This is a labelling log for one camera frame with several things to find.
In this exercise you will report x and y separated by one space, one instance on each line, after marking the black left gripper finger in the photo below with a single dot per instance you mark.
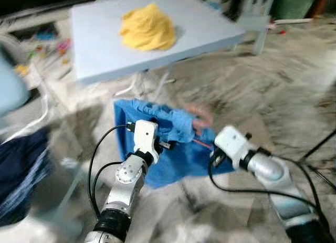
169 145

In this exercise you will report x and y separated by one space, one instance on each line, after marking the blue garment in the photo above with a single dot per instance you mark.
178 164

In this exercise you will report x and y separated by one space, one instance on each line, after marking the pink clothes hanger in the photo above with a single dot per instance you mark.
202 114

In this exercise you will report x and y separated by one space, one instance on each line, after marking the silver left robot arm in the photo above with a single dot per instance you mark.
123 185

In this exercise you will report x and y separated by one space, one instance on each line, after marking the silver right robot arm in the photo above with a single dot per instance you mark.
273 175

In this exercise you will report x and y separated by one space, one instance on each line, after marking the light blue folding table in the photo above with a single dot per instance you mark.
105 49

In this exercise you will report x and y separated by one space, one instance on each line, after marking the yellow garment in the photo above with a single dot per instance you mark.
147 28

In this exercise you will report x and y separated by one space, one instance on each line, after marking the grey folding chair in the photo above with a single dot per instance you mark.
46 104

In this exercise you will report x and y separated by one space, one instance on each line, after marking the light blue kids chair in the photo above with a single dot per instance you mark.
260 17

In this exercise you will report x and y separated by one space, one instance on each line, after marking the light blue cushion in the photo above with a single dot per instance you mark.
10 85

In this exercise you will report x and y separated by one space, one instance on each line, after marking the green quilted cover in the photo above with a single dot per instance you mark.
296 4

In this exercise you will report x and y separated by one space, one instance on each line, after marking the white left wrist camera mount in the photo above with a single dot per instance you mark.
145 138

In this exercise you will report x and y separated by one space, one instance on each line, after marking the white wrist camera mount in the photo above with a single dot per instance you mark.
231 143
145 138

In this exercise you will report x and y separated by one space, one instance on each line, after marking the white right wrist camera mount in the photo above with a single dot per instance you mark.
231 143

